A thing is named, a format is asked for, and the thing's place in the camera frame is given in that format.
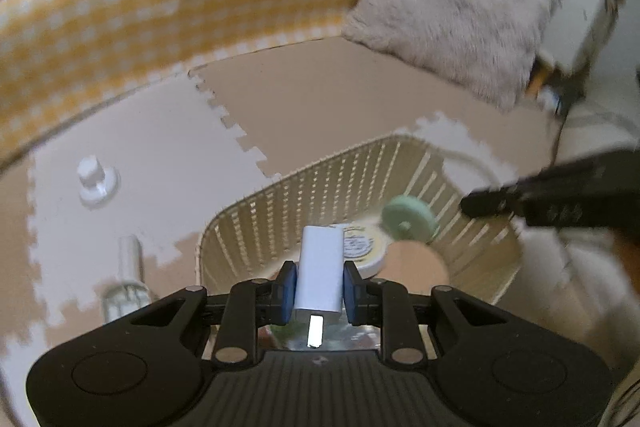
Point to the fluffy white pillow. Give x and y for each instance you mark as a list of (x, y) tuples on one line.
[(460, 7)]

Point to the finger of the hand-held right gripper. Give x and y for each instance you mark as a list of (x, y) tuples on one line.
[(550, 197)]

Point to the green round disc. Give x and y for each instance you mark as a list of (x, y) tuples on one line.
[(416, 211)]

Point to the yellow checked cloth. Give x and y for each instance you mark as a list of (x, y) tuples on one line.
[(125, 22)]

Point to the white foam mat tile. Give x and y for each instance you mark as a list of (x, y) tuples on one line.
[(165, 147)]

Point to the white charger adapter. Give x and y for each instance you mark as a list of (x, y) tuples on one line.
[(320, 267)]

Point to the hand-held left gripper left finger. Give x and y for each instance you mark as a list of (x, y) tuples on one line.
[(286, 297)]

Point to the cream slatted plastic basket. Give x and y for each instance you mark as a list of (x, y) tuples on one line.
[(310, 187)]

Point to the round wooden lid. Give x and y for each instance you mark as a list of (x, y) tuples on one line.
[(415, 264)]

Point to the round white tin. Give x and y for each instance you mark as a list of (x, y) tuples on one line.
[(362, 247)]

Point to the clear plastic case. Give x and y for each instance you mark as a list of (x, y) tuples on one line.
[(345, 338)]

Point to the beige foam mat tile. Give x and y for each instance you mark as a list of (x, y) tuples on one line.
[(350, 87)]

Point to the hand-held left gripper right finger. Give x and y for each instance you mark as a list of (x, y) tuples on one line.
[(352, 297)]

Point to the white box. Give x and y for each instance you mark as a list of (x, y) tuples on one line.
[(575, 17)]

